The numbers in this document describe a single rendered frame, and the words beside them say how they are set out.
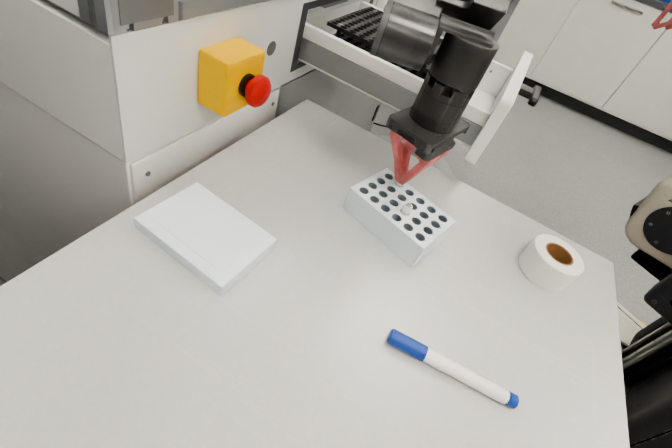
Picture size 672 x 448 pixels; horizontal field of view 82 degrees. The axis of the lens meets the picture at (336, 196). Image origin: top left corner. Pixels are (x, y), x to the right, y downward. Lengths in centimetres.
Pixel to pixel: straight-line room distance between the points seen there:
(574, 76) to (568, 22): 43
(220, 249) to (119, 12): 24
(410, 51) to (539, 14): 326
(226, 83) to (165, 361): 29
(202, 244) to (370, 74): 37
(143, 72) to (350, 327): 33
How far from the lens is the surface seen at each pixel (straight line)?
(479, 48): 44
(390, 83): 63
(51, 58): 51
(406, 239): 49
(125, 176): 51
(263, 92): 49
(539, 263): 58
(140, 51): 44
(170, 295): 42
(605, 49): 376
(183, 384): 38
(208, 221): 46
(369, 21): 77
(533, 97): 70
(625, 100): 390
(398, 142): 50
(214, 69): 48
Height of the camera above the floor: 112
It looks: 41 degrees down
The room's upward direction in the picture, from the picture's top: 20 degrees clockwise
